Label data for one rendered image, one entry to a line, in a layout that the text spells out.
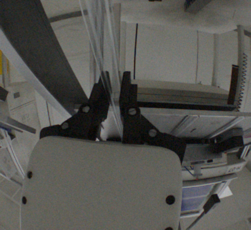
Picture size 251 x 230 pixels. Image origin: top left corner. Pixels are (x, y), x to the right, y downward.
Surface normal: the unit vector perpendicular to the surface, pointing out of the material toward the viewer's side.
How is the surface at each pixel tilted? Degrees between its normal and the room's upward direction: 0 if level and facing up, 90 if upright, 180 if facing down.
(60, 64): 90
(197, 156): 135
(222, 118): 45
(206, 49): 90
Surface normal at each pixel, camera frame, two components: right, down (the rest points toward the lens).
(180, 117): -0.09, 0.88
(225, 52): -0.11, 0.29
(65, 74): 0.99, 0.05
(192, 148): -0.06, -0.47
